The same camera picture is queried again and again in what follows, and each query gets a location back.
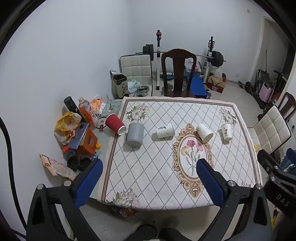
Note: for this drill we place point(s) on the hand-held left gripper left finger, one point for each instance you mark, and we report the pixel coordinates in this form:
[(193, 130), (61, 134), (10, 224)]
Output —
[(89, 183)]

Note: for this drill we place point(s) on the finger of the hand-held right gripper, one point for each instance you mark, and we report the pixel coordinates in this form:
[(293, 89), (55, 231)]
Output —
[(266, 157)]

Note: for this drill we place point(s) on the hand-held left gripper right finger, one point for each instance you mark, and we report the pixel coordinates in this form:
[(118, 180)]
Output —
[(209, 183)]

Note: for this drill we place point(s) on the white cup with black print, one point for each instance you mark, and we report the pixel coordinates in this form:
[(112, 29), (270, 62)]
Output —
[(226, 132), (164, 131)]

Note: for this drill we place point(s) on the white speckled cup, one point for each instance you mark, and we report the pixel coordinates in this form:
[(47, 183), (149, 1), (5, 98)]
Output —
[(204, 132)]

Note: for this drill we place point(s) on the red paper cup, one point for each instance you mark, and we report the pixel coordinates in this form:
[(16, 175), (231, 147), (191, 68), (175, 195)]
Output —
[(115, 124)]

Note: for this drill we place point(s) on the grey cup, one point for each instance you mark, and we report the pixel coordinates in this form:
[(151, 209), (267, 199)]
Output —
[(135, 134)]

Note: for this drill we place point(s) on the black bowl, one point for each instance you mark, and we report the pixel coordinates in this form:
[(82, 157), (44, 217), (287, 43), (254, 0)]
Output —
[(73, 162), (84, 163)]

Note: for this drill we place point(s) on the person's blue clothing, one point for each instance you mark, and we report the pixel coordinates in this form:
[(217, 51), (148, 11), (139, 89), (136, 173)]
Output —
[(289, 160)]

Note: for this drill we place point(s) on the white padded chair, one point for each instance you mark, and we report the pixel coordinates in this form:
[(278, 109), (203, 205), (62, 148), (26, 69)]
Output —
[(136, 69), (270, 129)]

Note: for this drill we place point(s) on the printed paper packet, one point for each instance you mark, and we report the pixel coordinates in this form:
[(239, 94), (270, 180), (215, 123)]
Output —
[(57, 165)]

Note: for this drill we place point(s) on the orange box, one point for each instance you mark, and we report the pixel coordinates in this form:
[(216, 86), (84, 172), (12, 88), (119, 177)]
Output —
[(87, 141)]

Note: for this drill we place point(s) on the brown printed box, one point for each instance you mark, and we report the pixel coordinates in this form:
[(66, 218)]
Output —
[(121, 210)]

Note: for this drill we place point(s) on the grey blue notebook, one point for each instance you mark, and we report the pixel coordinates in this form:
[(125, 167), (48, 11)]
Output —
[(78, 136)]

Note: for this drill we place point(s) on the dark wooden chair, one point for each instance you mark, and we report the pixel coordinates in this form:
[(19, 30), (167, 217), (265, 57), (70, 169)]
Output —
[(286, 104), (178, 71)]

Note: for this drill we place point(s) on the floral printed tablecloth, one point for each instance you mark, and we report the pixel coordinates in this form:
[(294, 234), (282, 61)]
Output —
[(150, 166)]

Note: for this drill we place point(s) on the yellow plastic bag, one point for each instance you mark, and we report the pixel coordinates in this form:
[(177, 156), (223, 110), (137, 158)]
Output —
[(66, 126)]

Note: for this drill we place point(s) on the person's dark shoe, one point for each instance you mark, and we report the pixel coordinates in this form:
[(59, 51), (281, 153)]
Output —
[(172, 234), (144, 233)]

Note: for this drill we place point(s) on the pink suitcase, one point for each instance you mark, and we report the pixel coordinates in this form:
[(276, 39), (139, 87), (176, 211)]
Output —
[(266, 92)]

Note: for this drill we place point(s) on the orange drink bottle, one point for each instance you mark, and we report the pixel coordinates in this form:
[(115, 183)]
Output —
[(87, 112)]

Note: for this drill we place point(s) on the small barbell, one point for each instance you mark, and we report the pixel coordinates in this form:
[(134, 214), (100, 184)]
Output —
[(246, 85)]

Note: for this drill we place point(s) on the orange snack bag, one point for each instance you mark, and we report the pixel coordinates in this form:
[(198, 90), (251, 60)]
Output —
[(98, 105)]

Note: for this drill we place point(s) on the black thermos bottle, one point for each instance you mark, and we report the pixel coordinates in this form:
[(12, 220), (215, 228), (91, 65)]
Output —
[(71, 105)]

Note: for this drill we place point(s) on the black folded cart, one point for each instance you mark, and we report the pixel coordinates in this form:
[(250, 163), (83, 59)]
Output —
[(269, 77)]

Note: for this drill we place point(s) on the clear glass tray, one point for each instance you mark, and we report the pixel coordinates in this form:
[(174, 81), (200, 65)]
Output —
[(113, 106)]

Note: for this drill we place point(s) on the cardboard box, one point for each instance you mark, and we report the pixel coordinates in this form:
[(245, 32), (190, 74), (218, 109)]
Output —
[(216, 84)]

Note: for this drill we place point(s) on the blue weight bench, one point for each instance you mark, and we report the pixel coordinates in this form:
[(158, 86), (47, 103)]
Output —
[(196, 85)]

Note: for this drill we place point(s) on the clear plastic bag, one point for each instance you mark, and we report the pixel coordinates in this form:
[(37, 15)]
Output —
[(217, 72)]

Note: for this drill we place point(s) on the metal bowls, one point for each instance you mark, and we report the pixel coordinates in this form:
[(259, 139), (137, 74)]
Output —
[(142, 90)]

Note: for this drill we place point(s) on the crumpled white plastic bag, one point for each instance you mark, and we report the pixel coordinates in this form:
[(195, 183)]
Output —
[(133, 84)]

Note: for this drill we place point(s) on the barbell with black plates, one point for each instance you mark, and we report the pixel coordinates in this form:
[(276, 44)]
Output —
[(218, 58)]

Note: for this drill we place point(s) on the white and red plastic bag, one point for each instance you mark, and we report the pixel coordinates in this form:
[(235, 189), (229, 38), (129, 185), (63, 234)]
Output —
[(190, 66)]

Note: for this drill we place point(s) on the white weight rack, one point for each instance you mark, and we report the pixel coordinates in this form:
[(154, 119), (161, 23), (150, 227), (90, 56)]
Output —
[(158, 58)]

